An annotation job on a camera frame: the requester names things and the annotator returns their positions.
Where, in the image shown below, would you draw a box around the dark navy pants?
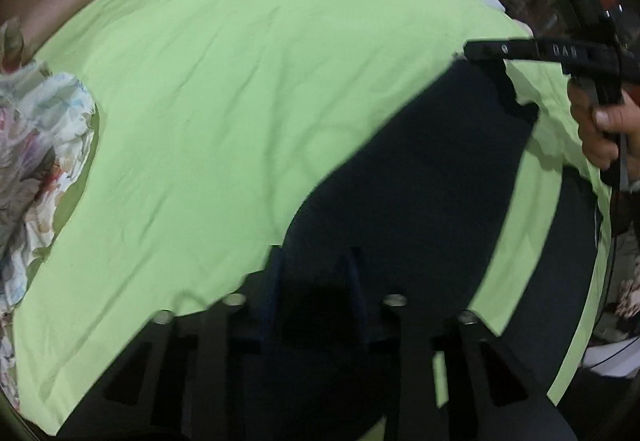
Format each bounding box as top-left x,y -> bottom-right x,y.
239,60 -> 603,440

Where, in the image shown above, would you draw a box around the person's right hand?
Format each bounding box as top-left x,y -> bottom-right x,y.
567,80 -> 640,181

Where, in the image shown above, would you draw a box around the floral patterned folded blanket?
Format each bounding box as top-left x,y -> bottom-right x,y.
1,18 -> 96,409

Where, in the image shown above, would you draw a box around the light green bed sheet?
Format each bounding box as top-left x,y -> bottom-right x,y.
12,0 -> 611,436

